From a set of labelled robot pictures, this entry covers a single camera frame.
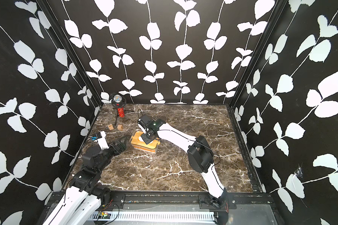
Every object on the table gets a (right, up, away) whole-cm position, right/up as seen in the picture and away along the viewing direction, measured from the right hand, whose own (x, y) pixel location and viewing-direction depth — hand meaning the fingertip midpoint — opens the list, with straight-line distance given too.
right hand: (145, 135), depth 87 cm
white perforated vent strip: (+9, -39, -17) cm, 44 cm away
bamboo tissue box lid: (-7, -3, +2) cm, 8 cm away
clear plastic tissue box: (-2, -9, +2) cm, 9 cm away
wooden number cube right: (-23, +4, +17) cm, 28 cm away
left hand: (-10, +1, -12) cm, 16 cm away
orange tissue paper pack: (-1, -1, -9) cm, 9 cm away
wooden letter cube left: (-30, +4, +17) cm, 34 cm away
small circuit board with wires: (-19, -38, -17) cm, 46 cm away
